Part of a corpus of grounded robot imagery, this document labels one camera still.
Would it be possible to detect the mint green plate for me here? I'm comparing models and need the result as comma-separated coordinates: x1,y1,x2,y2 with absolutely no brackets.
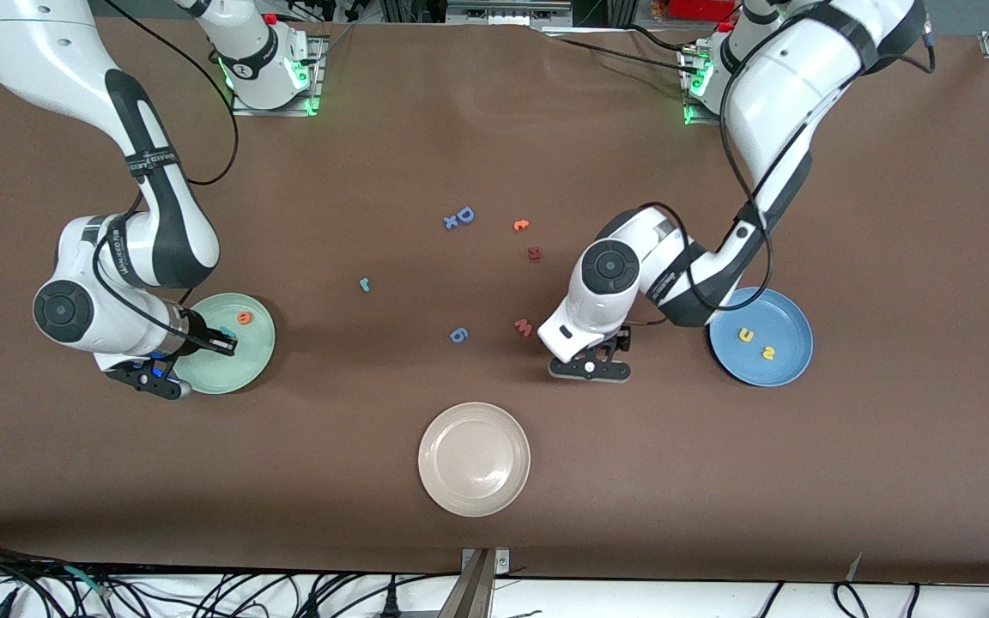
169,293,276,396

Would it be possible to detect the blue plate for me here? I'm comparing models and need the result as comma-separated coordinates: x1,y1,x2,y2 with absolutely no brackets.
708,287,814,388

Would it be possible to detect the beige plate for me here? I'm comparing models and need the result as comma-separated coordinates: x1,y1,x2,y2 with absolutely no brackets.
417,402,531,518

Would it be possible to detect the red box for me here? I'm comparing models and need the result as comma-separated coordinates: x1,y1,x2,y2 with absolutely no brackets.
666,0,737,23

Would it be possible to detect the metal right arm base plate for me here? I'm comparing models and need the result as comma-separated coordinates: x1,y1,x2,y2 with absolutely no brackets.
230,34,325,118

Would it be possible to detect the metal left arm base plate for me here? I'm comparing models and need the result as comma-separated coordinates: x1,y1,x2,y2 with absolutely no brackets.
683,50,727,127

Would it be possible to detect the teal cable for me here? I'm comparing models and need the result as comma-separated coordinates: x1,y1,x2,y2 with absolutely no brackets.
61,564,115,599

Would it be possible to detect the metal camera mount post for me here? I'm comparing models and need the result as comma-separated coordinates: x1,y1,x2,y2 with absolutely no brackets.
439,547,511,618

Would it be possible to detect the black cable on table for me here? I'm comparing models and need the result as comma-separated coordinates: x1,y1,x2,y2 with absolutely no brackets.
537,24,697,76

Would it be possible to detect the thin grey cable on table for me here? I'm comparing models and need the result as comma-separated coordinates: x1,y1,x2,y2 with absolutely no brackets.
310,21,360,65

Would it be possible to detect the looped black cable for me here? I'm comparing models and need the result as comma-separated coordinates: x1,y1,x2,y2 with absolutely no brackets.
832,581,873,618

